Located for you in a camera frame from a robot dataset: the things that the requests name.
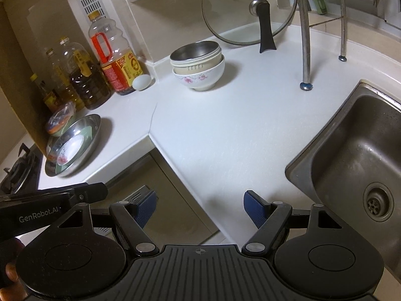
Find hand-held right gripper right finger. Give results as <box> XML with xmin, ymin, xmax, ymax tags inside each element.
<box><xmin>243</xmin><ymin>190</ymin><xmax>344</xmax><ymax>254</ymax></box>

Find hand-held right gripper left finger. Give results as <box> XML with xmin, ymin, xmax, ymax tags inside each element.
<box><xmin>58</xmin><ymin>189</ymin><xmax>159</xmax><ymax>255</ymax></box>

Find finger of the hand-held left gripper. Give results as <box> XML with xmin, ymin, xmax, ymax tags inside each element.
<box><xmin>68</xmin><ymin>182</ymin><xmax>109</xmax><ymax>206</ymax></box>

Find small white floral dish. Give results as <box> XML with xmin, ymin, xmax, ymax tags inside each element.
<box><xmin>56</xmin><ymin>135</ymin><xmax>86</xmax><ymax>165</ymax></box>

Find pale green plate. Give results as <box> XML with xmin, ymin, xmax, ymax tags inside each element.
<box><xmin>52</xmin><ymin>125</ymin><xmax>94</xmax><ymax>174</ymax></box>

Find stainless steel bowl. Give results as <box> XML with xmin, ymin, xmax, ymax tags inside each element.
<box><xmin>45</xmin><ymin>113</ymin><xmax>102</xmax><ymax>177</ymax></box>

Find white floral bowl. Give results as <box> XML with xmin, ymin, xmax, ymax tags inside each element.
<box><xmin>172</xmin><ymin>59</ymin><xmax>226</xmax><ymax>92</ymax></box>

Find cream bowl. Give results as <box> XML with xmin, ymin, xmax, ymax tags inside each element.
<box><xmin>172</xmin><ymin>53</ymin><xmax>225</xmax><ymax>76</ymax></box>

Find person's left hand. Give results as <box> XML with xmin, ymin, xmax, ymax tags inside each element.
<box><xmin>0</xmin><ymin>237</ymin><xmax>27</xmax><ymax>289</ymax></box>

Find beige cabinet door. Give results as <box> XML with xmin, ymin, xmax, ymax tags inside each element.
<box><xmin>103</xmin><ymin>150</ymin><xmax>221</xmax><ymax>246</ymax></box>

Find gas stove burner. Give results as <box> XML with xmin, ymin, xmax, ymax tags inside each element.
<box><xmin>0</xmin><ymin>142</ymin><xmax>43</xmax><ymax>195</ymax></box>

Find plastic wrapped colourful bowl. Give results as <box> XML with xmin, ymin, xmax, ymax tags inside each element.
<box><xmin>44</xmin><ymin>102</ymin><xmax>77</xmax><ymax>137</ymax></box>

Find small slim condiment bottle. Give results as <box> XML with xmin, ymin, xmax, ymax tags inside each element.
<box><xmin>30</xmin><ymin>73</ymin><xmax>62</xmax><ymax>114</ymax></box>

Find stainless steel sink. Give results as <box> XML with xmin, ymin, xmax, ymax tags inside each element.
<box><xmin>284</xmin><ymin>81</ymin><xmax>401</xmax><ymax>274</ymax></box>

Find pale egg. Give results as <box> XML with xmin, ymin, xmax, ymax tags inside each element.
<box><xmin>132</xmin><ymin>74</ymin><xmax>153</xmax><ymax>92</ymax></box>

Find brown cardboard panel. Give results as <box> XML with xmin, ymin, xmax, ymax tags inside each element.
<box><xmin>0</xmin><ymin>2</ymin><xmax>48</xmax><ymax>158</ymax></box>

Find metal rack legs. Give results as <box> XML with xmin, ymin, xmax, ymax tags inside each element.
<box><xmin>294</xmin><ymin>0</ymin><xmax>349</xmax><ymax>92</ymax></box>

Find dark oil bottle yellow handle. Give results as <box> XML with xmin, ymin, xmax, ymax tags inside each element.
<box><xmin>58</xmin><ymin>37</ymin><xmax>114</xmax><ymax>110</ymax></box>

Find red handled sauce bottle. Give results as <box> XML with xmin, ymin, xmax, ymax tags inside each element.
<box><xmin>88</xmin><ymin>11</ymin><xmax>144</xmax><ymax>96</ymax></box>

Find glass pot lid black handle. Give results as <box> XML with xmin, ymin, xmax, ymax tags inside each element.
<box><xmin>201</xmin><ymin>0</ymin><xmax>298</xmax><ymax>54</ymax></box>

